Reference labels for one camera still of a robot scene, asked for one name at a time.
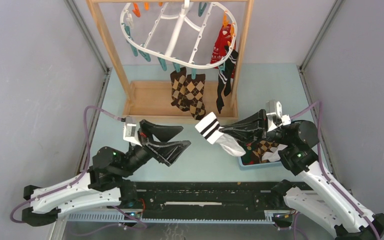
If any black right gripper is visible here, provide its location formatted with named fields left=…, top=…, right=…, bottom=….
left=219, top=109, right=292, bottom=147

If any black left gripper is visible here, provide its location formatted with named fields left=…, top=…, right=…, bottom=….
left=120, top=119, right=193, bottom=178

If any white sock with black stripes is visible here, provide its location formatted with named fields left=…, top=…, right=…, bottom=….
left=194, top=112, right=246, bottom=157

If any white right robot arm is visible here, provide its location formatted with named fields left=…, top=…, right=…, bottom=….
left=220, top=109, right=384, bottom=240

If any wooden hanger stand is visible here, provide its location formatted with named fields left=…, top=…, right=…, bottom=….
left=86, top=0, right=254, bottom=123

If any white oval clip hanger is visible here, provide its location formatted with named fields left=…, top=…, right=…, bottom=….
left=119, top=0, right=238, bottom=71

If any white sock in basket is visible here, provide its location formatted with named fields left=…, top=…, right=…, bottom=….
left=261, top=144, right=287, bottom=163

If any light blue plastic basket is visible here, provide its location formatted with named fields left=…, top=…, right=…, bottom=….
left=238, top=145, right=282, bottom=170

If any brown argyle sock right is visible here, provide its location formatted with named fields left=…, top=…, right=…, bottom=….
left=184, top=74, right=206, bottom=121

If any brown argyle sock left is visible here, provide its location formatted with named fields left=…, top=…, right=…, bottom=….
left=170, top=67, right=189, bottom=112

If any red patterned sock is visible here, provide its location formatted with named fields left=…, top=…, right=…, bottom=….
left=210, top=23, right=234, bottom=64

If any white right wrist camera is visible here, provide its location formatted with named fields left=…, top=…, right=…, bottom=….
left=266, top=99, right=291, bottom=132

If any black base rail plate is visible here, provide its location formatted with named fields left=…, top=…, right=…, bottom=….
left=117, top=181, right=297, bottom=222

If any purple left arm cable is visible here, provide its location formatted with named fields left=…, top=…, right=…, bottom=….
left=9, top=105, right=127, bottom=224

